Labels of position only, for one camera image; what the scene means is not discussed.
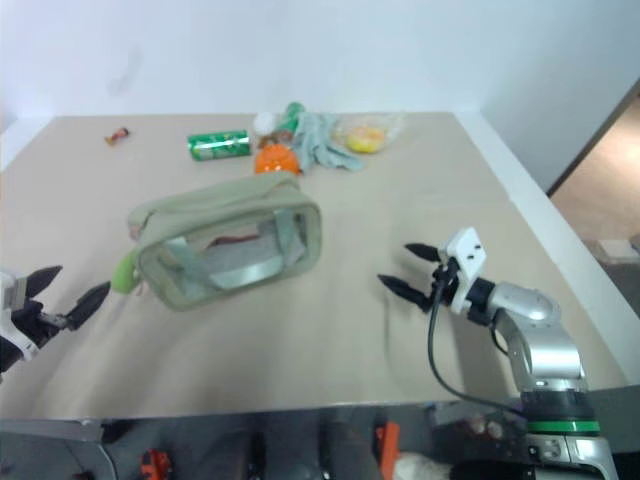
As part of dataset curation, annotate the yellow round fruit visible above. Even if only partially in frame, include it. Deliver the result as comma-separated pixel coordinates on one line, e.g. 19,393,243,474
347,125,387,153

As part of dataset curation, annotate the small beige box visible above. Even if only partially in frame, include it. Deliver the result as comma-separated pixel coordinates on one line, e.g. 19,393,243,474
596,238,640,262

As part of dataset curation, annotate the white fuzzy object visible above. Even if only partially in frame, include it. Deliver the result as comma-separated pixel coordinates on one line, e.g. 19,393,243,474
393,451,452,480

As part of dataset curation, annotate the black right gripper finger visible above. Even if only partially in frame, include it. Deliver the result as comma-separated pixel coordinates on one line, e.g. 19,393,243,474
376,273,433,313
404,242,442,262

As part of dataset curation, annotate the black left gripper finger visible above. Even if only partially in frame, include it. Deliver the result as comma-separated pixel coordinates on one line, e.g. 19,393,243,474
23,265,64,303
63,281,113,332

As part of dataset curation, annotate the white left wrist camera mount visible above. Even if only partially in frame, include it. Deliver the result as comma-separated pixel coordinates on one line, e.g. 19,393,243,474
0,271,40,362

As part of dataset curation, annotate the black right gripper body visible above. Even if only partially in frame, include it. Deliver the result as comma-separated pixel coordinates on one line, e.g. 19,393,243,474
422,248,464,314

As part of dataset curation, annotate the grey-green crumpled cloth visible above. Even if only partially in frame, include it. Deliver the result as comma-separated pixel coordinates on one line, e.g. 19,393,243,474
292,111,367,174

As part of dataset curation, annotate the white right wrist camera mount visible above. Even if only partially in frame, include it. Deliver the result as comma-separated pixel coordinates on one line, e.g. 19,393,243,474
439,227,489,316

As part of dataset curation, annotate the clear beige toiletry bag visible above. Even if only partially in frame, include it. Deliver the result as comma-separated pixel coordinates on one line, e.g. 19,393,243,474
110,172,324,314

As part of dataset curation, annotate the green bottle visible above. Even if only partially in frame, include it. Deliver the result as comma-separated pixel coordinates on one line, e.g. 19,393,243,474
283,101,307,134

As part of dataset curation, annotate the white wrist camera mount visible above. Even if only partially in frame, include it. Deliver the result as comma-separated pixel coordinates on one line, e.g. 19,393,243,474
439,227,489,316
0,271,40,362

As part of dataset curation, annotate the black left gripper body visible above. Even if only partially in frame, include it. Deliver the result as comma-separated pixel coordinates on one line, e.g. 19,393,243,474
9,295,69,350

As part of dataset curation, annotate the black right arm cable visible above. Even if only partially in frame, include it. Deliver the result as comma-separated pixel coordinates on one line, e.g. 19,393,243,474
426,279,527,417

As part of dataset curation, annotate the small brown snack packet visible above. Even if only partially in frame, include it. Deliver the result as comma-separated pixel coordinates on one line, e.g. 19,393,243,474
258,130,295,149

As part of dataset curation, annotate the orange spiky ball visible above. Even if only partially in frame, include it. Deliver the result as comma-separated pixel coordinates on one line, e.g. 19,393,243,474
254,143,302,177

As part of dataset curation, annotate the green soda can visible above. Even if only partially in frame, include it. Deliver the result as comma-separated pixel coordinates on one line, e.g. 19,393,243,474
187,129,252,163

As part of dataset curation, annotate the orange clamp tool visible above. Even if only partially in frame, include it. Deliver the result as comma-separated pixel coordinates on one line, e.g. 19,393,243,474
139,448,175,480
374,421,402,472

